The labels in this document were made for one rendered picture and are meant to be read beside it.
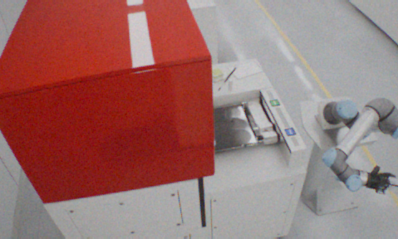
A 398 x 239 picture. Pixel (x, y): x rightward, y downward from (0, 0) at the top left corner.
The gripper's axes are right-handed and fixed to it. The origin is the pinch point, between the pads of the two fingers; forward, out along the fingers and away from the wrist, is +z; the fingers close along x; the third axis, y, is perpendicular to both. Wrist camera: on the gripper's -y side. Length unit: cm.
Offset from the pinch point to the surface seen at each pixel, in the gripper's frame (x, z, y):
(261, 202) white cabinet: -45, -65, -21
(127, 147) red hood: 18, -123, 48
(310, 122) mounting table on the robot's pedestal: -6, -44, -64
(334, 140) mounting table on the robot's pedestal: -9, -28, -51
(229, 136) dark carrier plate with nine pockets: -13, -92, -34
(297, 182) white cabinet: -28, -48, -25
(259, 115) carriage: -6, -77, -56
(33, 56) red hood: 48, -159, 52
